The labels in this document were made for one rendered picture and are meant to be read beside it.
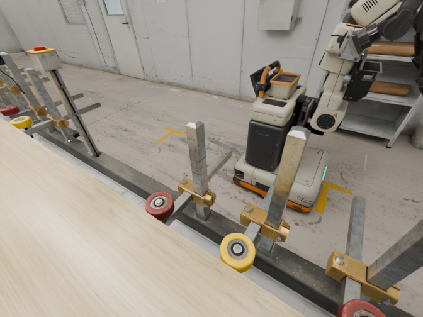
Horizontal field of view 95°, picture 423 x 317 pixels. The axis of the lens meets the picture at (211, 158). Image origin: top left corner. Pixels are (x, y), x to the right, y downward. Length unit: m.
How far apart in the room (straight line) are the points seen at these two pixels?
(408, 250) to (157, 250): 0.49
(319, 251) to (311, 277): 0.91
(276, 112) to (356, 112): 2.00
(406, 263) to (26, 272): 0.78
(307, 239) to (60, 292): 1.43
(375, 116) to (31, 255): 3.26
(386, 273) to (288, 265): 0.25
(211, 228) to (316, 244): 1.04
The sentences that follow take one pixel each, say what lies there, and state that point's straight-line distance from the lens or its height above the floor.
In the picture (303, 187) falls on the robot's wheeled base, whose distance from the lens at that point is 1.56.
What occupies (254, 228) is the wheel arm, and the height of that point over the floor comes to 0.85.
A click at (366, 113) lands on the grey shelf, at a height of 0.17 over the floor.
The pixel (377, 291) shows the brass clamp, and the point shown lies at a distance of 0.65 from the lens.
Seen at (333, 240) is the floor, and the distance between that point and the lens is 1.72.
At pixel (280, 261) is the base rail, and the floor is 0.70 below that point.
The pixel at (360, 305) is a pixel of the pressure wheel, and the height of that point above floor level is 0.91.
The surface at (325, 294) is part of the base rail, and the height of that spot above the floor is 0.70.
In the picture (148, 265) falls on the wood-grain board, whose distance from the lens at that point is 0.50.
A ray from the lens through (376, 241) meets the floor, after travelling 1.87.
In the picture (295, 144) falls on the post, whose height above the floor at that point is 1.13.
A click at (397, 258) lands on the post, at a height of 0.95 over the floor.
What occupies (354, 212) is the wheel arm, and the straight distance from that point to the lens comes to 0.77.
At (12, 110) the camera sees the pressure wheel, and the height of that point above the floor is 0.90.
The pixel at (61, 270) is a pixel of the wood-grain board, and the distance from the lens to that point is 0.59.
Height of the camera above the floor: 1.34
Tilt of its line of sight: 39 degrees down
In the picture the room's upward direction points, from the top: 3 degrees counter-clockwise
